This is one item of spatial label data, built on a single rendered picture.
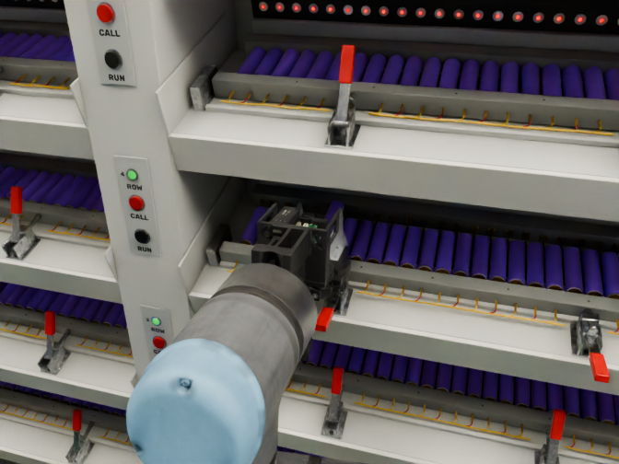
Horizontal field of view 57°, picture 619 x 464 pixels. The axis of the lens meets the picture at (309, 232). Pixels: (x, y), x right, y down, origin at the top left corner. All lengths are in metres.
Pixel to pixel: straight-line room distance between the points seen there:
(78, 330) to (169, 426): 0.58
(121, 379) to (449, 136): 0.59
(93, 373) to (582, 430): 0.67
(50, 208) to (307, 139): 0.42
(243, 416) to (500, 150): 0.34
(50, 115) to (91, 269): 0.20
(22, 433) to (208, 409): 0.82
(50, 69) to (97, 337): 0.41
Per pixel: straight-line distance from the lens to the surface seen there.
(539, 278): 0.69
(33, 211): 0.87
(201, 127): 0.62
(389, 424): 0.80
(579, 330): 0.66
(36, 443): 1.15
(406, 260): 0.69
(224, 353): 0.39
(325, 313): 0.61
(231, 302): 0.44
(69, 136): 0.69
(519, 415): 0.81
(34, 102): 0.75
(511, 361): 0.66
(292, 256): 0.49
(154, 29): 0.59
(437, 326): 0.65
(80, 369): 0.94
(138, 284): 0.74
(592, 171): 0.56
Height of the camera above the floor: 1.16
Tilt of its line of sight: 29 degrees down
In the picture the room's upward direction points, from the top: straight up
